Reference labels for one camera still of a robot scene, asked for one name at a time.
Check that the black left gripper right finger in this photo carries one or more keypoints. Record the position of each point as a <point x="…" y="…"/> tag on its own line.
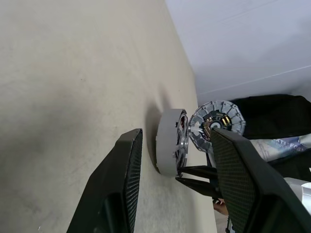
<point x="243" y="184"/>

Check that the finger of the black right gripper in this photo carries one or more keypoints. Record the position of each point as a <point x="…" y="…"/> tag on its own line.
<point x="201" y="172"/>
<point x="201" y="187"/>

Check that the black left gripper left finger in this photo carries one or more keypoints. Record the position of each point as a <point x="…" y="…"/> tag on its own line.
<point x="109" y="194"/>

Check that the grey round motor lid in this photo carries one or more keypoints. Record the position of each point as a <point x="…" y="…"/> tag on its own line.
<point x="230" y="114"/>

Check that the printed blue grey package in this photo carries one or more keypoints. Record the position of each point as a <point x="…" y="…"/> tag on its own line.
<point x="279" y="148"/>

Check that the black bag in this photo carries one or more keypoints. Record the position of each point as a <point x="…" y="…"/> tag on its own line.
<point x="272" y="114"/>

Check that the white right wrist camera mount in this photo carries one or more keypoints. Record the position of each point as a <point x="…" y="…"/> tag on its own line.
<point x="306" y="193"/>

